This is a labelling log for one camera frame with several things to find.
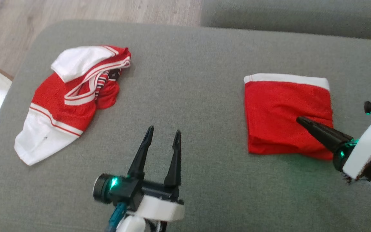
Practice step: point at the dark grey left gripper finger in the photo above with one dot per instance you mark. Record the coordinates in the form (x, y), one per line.
(175, 161)
(142, 154)

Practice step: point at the grey fabric sofa seat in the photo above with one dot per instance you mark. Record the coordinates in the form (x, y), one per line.
(188, 96)

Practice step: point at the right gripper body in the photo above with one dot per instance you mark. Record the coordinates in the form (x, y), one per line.
(369, 145)

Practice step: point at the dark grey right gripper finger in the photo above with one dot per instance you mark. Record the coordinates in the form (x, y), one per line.
(324, 133)

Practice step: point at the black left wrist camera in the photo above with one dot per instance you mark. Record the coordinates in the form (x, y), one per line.
(101, 190)

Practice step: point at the grey sofa back cushion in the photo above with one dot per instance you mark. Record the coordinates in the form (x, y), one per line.
(301, 16)

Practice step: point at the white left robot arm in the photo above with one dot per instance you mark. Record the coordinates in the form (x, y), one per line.
(130, 225)

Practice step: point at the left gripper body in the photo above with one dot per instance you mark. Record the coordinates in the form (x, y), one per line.
(153, 201)

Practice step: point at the red shorts with white band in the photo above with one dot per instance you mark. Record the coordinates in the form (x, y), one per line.
(279, 112)

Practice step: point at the red and white jersey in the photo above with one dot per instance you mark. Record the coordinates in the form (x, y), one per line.
(60, 106)

